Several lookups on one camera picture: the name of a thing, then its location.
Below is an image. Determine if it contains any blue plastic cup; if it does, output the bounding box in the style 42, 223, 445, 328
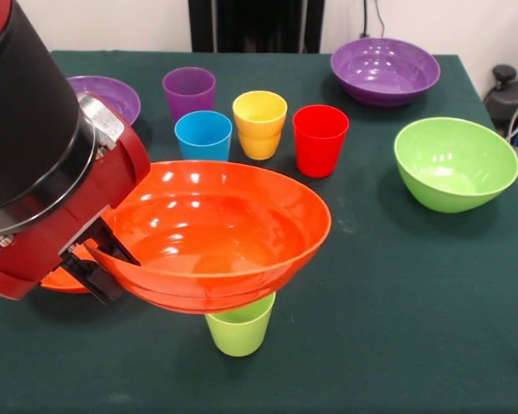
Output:
174, 110, 234, 163

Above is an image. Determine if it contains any green plastic cup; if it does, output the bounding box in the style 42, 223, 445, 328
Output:
205, 292, 277, 358

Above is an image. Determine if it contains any black wall cable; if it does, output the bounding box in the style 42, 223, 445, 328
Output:
361, 0, 386, 39

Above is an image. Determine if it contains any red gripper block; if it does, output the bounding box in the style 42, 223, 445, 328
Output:
0, 124, 151, 304

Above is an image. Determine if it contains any green plastic bowl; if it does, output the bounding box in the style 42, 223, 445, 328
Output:
393, 116, 518, 215

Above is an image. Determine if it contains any purple plastic bowl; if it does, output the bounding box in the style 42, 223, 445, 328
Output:
66, 75, 142, 127
330, 37, 442, 109

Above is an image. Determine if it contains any dark green tablecloth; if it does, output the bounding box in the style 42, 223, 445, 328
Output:
0, 50, 518, 414

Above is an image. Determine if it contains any yellow plastic cup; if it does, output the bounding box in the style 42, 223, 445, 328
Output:
231, 90, 288, 161

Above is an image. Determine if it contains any purple plastic cup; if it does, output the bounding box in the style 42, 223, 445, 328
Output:
161, 66, 217, 124

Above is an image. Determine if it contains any red plastic cup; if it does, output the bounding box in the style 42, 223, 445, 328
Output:
292, 104, 351, 179

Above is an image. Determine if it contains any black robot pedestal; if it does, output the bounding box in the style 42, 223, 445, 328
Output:
188, 0, 325, 54

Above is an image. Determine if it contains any orange plastic bowl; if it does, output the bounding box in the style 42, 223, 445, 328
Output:
41, 252, 97, 295
85, 160, 332, 315

